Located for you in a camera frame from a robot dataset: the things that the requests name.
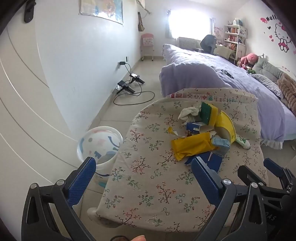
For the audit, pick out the white tissue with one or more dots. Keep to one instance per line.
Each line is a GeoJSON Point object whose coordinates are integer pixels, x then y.
{"type": "Point", "coordinates": [190, 114]}

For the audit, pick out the white green tube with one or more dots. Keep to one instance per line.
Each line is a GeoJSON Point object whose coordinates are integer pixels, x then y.
{"type": "Point", "coordinates": [243, 142]}

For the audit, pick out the pink plush toy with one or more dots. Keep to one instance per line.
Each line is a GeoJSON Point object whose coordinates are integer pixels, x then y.
{"type": "Point", "coordinates": [248, 60]}

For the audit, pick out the brown fuzzy pillow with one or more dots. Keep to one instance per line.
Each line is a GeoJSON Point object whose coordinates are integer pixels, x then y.
{"type": "Point", "coordinates": [287, 87]}

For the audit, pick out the purple bed blanket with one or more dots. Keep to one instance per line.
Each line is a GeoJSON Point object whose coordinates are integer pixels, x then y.
{"type": "Point", "coordinates": [190, 69]}

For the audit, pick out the yellow paper cup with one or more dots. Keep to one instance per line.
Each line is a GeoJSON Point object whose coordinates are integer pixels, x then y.
{"type": "Point", "coordinates": [225, 127]}

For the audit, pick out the green yellow sponge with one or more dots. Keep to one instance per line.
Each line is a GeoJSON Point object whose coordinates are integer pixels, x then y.
{"type": "Point", "coordinates": [208, 114]}

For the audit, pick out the right hand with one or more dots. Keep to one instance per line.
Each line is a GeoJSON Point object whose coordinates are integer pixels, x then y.
{"type": "Point", "coordinates": [138, 238]}

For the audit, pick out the blue torn box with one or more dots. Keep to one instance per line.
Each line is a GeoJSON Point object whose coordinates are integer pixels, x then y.
{"type": "Point", "coordinates": [198, 127]}

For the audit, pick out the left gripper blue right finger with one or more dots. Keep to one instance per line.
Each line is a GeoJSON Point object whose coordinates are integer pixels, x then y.
{"type": "Point", "coordinates": [209, 181]}

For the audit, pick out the white bookshelf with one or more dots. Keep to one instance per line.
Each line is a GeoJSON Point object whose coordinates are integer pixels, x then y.
{"type": "Point", "coordinates": [235, 37]}

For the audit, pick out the light blue milk carton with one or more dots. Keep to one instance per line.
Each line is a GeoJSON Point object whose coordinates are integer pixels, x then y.
{"type": "Point", "coordinates": [221, 145]}

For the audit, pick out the hello kitty wall sticker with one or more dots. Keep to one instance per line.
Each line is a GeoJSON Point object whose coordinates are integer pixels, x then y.
{"type": "Point", "coordinates": [277, 33]}

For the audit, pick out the black device stand far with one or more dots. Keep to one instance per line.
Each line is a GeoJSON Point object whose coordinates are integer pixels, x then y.
{"type": "Point", "coordinates": [135, 78]}

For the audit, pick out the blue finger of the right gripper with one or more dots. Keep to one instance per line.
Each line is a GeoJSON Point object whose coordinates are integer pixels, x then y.
{"type": "Point", "coordinates": [282, 173]}
{"type": "Point", "coordinates": [246, 175]}

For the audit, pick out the wall poster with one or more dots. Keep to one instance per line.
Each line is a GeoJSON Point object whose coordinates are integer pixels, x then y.
{"type": "Point", "coordinates": [107, 9]}

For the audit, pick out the black device stand near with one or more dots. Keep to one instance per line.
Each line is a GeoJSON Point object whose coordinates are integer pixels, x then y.
{"type": "Point", "coordinates": [124, 86]}

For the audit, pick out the yellow snack wrapper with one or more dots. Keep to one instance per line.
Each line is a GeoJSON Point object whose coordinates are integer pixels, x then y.
{"type": "Point", "coordinates": [191, 146]}

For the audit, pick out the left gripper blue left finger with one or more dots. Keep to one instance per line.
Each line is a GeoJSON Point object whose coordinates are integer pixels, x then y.
{"type": "Point", "coordinates": [78, 180]}

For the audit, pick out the white patterned trash bin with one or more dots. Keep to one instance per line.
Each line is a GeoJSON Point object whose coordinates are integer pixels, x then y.
{"type": "Point", "coordinates": [102, 143]}

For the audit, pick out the black device stand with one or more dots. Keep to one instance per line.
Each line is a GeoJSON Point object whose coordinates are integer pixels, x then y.
{"type": "Point", "coordinates": [135, 78]}
{"type": "Point", "coordinates": [124, 86]}

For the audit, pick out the grey pillow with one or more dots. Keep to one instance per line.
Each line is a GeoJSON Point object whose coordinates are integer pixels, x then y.
{"type": "Point", "coordinates": [263, 67]}

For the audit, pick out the pink children chair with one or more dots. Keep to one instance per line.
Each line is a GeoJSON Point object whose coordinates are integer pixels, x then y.
{"type": "Point", "coordinates": [147, 46]}

